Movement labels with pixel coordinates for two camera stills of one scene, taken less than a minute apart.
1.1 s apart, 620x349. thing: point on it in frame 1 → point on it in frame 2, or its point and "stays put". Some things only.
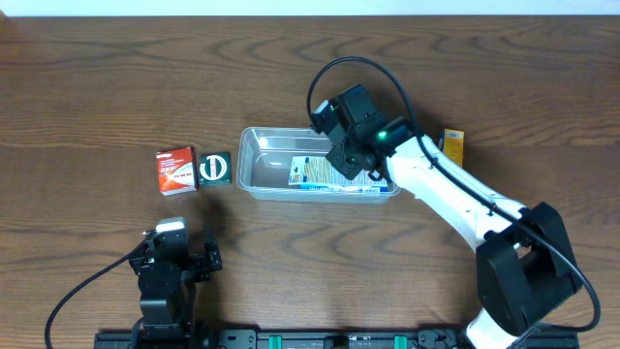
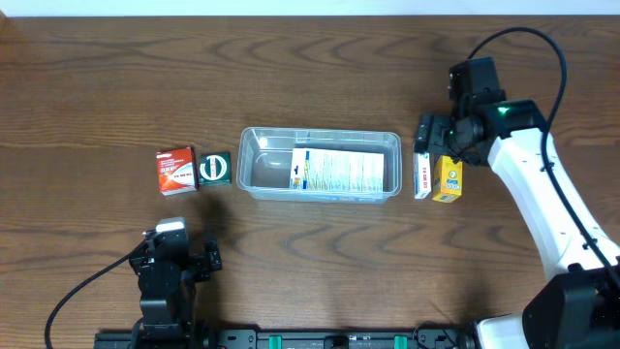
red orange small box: x=177 y=171 stays put
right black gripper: x=346 y=158 → x=428 y=134
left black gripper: x=202 y=264 stays put
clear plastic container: x=263 y=162 stays put
